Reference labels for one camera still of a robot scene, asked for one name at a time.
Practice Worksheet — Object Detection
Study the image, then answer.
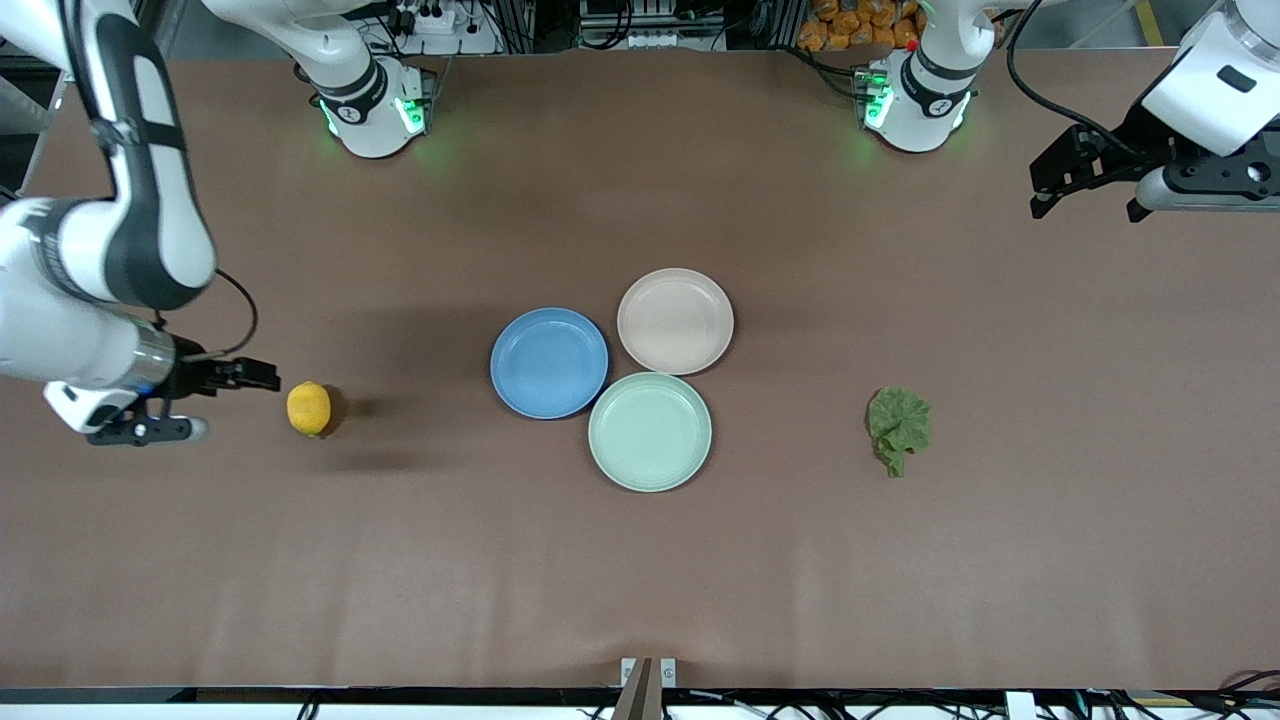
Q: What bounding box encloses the yellow lemon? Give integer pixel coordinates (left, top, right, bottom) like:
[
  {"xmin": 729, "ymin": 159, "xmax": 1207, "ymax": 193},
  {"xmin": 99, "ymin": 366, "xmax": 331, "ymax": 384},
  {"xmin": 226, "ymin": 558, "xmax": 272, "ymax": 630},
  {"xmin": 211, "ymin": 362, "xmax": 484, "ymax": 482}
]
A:
[{"xmin": 286, "ymin": 381, "xmax": 332, "ymax": 437}]

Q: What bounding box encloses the green lettuce leaf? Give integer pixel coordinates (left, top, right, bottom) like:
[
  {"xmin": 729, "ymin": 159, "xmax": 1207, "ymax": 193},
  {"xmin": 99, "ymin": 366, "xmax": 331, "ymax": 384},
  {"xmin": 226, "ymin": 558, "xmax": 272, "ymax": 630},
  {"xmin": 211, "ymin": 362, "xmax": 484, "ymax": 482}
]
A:
[{"xmin": 866, "ymin": 387, "xmax": 933, "ymax": 479}]

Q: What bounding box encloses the orange packaged goods pile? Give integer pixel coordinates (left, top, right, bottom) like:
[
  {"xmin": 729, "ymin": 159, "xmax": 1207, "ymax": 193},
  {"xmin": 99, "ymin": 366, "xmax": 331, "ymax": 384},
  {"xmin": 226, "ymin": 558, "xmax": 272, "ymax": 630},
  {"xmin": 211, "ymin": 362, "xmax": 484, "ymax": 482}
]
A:
[{"xmin": 797, "ymin": 0, "xmax": 926, "ymax": 53}]

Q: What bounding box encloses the blue plate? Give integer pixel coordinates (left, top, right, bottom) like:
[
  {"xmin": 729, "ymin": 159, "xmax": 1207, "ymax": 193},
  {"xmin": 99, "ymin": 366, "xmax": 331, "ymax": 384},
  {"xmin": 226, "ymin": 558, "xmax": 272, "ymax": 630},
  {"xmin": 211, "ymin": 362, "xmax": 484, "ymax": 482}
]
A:
[{"xmin": 489, "ymin": 307, "xmax": 610, "ymax": 421}]

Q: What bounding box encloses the white power strip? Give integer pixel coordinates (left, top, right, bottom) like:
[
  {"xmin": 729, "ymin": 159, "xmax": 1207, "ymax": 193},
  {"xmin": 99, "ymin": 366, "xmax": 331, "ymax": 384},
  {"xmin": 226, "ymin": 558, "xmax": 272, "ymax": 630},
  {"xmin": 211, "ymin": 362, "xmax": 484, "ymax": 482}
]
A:
[{"xmin": 385, "ymin": 0, "xmax": 463, "ymax": 37}]

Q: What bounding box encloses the pale green plate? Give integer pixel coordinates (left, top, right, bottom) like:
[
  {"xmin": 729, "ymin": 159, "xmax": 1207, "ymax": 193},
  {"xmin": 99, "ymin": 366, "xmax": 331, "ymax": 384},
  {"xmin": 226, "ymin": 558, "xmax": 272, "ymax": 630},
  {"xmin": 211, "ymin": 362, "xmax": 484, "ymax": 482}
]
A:
[{"xmin": 587, "ymin": 372, "xmax": 713, "ymax": 493}]

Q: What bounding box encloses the beige plate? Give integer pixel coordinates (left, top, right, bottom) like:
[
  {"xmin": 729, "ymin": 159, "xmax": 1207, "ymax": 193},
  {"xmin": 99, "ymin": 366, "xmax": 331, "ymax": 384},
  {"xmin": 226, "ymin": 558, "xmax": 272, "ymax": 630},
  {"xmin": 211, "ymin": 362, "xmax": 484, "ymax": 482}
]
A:
[{"xmin": 616, "ymin": 267, "xmax": 736, "ymax": 377}]

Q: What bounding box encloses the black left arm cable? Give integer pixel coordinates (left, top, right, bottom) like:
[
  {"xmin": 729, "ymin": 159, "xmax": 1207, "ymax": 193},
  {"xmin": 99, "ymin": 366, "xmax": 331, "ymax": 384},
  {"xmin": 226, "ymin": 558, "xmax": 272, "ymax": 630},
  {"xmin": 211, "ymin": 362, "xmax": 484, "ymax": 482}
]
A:
[{"xmin": 1005, "ymin": 0, "xmax": 1143, "ymax": 161}]

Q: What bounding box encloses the black base cable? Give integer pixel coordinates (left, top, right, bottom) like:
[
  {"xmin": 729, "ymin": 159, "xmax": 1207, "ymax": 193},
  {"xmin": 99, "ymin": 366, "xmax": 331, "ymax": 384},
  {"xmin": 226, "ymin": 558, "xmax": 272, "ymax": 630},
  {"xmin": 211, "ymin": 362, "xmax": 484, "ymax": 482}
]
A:
[
  {"xmin": 790, "ymin": 45, "xmax": 867, "ymax": 101},
  {"xmin": 290, "ymin": 60, "xmax": 327, "ymax": 111}
]

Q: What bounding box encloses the metal bracket with brown bar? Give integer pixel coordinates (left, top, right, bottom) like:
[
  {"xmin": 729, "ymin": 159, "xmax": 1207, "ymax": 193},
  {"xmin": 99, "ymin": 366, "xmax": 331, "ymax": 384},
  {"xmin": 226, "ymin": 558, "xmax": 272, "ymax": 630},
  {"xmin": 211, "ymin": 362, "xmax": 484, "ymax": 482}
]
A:
[{"xmin": 612, "ymin": 657, "xmax": 678, "ymax": 720}]

